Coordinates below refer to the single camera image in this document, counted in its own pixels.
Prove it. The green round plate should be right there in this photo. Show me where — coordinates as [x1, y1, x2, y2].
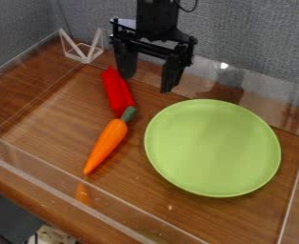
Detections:
[144, 99, 282, 198]

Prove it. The clear acrylic enclosure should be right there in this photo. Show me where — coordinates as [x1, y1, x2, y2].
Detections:
[0, 34, 299, 244]

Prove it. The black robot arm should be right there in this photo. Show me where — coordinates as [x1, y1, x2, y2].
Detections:
[111, 0, 199, 93]

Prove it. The red block object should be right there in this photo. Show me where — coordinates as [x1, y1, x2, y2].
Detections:
[100, 66, 136, 117]

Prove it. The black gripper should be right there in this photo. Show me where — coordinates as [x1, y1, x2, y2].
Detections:
[111, 17, 199, 93]

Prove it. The orange toy carrot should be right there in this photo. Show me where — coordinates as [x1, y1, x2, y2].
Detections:
[83, 106, 138, 174]

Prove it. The black cable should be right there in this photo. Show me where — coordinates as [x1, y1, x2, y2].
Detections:
[175, 0, 200, 13]

